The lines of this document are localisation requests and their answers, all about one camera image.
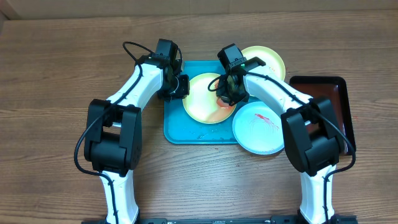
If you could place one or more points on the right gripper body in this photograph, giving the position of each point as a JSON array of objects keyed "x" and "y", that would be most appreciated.
[{"x": 228, "y": 91}]

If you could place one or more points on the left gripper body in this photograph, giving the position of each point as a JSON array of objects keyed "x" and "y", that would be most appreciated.
[{"x": 179, "y": 87}]

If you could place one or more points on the red and grey sponge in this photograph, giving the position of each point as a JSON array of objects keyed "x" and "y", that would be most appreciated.
[{"x": 224, "y": 105}]

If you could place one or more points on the yellow-green plate with ketchup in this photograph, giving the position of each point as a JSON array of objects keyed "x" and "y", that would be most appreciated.
[{"x": 201, "y": 105}]

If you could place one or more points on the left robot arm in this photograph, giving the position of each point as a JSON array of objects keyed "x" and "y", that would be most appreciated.
[{"x": 112, "y": 140}]

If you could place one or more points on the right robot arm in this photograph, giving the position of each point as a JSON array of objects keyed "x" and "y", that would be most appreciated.
[{"x": 313, "y": 141}]

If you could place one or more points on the teal plastic tray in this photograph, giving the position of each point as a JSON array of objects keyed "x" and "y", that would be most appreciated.
[{"x": 180, "y": 128}]

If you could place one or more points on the dark red rectangular tray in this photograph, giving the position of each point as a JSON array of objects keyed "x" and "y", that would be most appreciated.
[{"x": 335, "y": 89}]

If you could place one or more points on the light blue plate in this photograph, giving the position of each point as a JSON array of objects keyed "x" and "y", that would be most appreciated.
[{"x": 258, "y": 129}]

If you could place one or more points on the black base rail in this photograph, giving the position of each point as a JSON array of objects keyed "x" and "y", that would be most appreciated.
[{"x": 276, "y": 219}]

